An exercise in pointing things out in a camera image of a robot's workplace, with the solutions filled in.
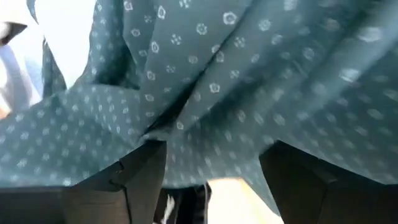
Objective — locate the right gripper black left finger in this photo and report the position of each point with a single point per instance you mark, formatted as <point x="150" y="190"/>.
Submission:
<point x="102" y="199"/>

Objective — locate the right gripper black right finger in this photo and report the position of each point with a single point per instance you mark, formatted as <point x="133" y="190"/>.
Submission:
<point x="326" y="199"/>

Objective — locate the green floral print cloth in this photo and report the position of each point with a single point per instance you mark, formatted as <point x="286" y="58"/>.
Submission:
<point x="236" y="93"/>

